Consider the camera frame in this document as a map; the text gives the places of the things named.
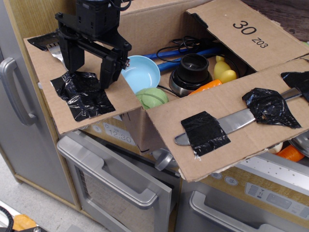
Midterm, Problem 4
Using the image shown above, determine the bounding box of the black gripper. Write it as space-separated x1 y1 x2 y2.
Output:
55 0 132 89

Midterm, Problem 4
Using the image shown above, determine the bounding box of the large cardboard box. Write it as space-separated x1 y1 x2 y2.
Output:
26 0 309 182

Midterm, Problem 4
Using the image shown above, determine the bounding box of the black tape on left flap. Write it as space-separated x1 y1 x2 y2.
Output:
51 71 115 122

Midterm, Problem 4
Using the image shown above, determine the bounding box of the light blue bowl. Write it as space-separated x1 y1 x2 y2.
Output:
121 55 161 94

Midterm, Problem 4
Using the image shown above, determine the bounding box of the green toy cabbage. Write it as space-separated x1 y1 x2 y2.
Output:
136 87 169 109

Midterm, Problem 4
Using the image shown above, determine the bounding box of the black round puck device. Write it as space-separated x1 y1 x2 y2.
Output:
169 54 213 97

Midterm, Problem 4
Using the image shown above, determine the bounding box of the toy kitchen unit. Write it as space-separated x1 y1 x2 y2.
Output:
0 0 309 232

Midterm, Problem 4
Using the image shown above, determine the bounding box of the orange toy carrot in box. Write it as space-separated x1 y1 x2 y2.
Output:
189 79 223 96

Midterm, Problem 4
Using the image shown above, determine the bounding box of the silver oven door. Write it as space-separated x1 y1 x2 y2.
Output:
57 131 181 232

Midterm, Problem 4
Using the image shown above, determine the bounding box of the yellow rubber duck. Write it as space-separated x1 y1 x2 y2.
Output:
213 56 237 84

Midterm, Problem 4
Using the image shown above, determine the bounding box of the black tape patch on knife tip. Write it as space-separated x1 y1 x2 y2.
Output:
181 111 231 157

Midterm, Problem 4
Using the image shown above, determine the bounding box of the silver butter knife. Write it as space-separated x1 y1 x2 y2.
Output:
174 88 302 145

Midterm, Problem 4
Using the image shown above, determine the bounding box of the orange object bottom left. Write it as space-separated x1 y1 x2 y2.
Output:
13 214 37 231

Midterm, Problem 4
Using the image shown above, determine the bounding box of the crumpled black tape patch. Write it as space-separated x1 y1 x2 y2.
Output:
242 88 301 129

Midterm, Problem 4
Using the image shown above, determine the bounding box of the silver dishwasher door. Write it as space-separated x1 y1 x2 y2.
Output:
175 178 309 232

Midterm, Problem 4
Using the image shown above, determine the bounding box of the cream toy piece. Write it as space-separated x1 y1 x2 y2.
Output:
268 143 283 154

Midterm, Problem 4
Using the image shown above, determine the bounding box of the black tape patch right edge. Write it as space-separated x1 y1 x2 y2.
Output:
281 71 309 101

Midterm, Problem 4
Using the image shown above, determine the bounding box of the orange toy carrot outside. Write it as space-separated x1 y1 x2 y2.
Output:
277 145 305 162

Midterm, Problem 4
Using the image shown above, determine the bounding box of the silver pot lid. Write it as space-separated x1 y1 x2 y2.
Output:
289 131 309 157

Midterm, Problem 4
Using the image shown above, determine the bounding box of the silver fridge door handle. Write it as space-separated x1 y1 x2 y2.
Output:
0 57 37 126

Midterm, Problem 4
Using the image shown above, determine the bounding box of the black cable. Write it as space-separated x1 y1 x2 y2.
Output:
155 35 213 64

